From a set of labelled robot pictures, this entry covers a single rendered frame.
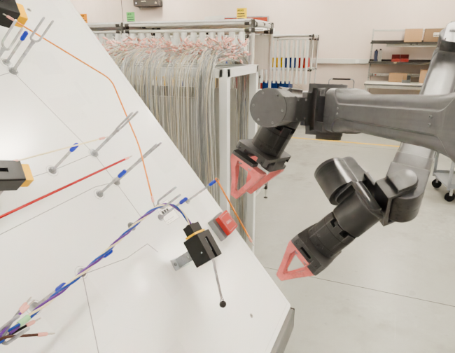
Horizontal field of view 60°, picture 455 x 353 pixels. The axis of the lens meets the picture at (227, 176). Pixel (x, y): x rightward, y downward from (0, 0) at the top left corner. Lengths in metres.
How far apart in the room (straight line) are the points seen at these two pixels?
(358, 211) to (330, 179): 0.07
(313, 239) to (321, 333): 1.78
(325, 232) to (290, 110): 0.20
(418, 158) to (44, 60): 0.75
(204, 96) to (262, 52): 2.60
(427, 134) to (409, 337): 2.19
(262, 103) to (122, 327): 0.42
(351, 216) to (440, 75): 0.35
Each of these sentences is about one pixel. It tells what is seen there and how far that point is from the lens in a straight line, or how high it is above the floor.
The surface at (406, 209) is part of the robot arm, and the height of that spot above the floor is 1.28.
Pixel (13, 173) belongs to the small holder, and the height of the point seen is 1.34.
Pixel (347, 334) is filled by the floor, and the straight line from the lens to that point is 2.43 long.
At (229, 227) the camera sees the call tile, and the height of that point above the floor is 1.10.
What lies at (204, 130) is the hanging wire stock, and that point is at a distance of 1.36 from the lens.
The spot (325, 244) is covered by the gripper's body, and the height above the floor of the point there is 1.22.
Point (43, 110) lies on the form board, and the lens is 0.85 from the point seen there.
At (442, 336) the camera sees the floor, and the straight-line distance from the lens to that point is 2.61.
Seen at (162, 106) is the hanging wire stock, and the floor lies 1.30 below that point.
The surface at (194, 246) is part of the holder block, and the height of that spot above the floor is 1.15.
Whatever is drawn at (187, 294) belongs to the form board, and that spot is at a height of 1.04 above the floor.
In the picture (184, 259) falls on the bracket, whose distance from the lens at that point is 0.81.
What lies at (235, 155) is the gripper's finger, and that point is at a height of 1.34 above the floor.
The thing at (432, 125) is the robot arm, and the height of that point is 1.45.
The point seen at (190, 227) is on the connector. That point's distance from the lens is 0.77.
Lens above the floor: 1.51
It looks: 18 degrees down
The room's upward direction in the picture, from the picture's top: straight up
